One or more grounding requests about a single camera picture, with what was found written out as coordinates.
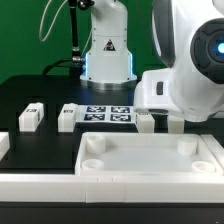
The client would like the black cable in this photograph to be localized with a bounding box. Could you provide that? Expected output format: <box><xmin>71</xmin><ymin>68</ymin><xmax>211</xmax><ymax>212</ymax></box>
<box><xmin>41</xmin><ymin>58</ymin><xmax>75</xmax><ymax>76</ymax></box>

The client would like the fiducial marker sheet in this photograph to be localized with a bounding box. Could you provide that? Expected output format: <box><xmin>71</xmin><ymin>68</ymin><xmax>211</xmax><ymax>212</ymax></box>
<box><xmin>77</xmin><ymin>105</ymin><xmax>136</xmax><ymax>124</ymax></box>

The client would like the black camera stand pole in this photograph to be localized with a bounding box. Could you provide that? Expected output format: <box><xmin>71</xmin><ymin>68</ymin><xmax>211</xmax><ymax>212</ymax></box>
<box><xmin>68</xmin><ymin>0</ymin><xmax>94</xmax><ymax>79</ymax></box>

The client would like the white right fence block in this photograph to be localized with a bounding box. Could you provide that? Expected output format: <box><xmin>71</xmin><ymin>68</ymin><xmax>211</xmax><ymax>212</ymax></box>
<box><xmin>202</xmin><ymin>135</ymin><xmax>224</xmax><ymax>170</ymax></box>

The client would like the white front fence wall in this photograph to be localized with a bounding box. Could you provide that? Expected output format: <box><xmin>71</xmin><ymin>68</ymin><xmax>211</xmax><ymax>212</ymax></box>
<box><xmin>0</xmin><ymin>174</ymin><xmax>224</xmax><ymax>203</ymax></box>

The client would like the white fence block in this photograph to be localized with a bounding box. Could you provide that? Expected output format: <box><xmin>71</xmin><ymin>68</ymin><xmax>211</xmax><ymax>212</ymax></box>
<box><xmin>0</xmin><ymin>132</ymin><xmax>10</xmax><ymax>161</ymax></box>
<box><xmin>202</xmin><ymin>135</ymin><xmax>224</xmax><ymax>170</ymax></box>

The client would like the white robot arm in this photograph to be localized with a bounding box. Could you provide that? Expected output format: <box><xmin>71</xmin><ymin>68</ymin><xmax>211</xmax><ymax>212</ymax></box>
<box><xmin>80</xmin><ymin>0</ymin><xmax>224</xmax><ymax>122</ymax></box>

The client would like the white cable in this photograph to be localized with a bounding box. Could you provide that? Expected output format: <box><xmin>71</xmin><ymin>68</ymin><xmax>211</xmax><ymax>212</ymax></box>
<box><xmin>38</xmin><ymin>0</ymin><xmax>69</xmax><ymax>43</ymax></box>

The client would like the white left fence block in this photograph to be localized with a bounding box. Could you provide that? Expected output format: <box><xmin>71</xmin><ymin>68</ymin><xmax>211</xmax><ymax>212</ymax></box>
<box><xmin>0</xmin><ymin>132</ymin><xmax>10</xmax><ymax>161</ymax></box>

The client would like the white desk top tray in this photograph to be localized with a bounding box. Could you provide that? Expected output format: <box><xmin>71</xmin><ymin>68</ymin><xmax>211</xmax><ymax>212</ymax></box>
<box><xmin>75</xmin><ymin>132</ymin><xmax>224</xmax><ymax>176</ymax></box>

